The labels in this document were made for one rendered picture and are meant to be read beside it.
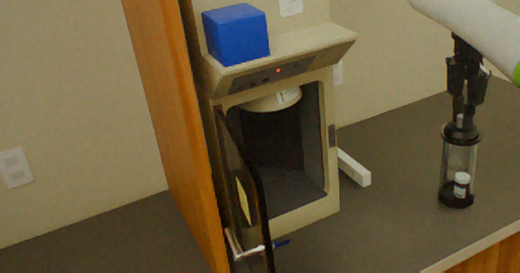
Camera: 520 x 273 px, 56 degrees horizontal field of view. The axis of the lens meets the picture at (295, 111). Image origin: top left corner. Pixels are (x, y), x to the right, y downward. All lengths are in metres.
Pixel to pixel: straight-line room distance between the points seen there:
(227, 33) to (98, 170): 0.80
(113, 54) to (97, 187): 0.42
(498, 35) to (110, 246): 1.13
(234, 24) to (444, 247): 0.79
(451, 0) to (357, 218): 0.67
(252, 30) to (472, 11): 0.42
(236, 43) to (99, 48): 0.59
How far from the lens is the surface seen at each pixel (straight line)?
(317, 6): 1.14
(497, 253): 1.56
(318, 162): 1.37
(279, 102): 1.19
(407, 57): 1.96
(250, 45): 0.96
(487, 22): 0.99
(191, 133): 1.01
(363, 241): 1.36
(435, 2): 1.08
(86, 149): 1.56
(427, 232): 1.40
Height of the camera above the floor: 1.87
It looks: 28 degrees down
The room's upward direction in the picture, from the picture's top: 5 degrees counter-clockwise
